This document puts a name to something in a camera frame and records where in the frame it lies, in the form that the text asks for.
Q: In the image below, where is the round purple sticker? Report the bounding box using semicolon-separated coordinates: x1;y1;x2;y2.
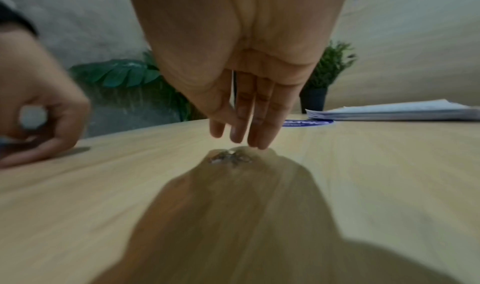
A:
282;118;335;129

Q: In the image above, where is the stack of white printed papers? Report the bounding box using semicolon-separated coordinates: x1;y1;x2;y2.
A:
305;99;480;122

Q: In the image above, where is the small potted green plant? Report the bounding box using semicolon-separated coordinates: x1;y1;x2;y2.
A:
299;40;358;114

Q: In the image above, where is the small heap of debris bits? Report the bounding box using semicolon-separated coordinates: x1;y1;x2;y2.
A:
208;149;253;168

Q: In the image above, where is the person's right hand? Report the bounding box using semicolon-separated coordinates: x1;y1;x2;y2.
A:
125;0;354;151

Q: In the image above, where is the large leafy potted plant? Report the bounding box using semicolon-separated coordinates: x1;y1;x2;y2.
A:
69;50;198;122

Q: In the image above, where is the person's left hand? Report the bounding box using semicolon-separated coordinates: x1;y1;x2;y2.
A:
0;28;93;170

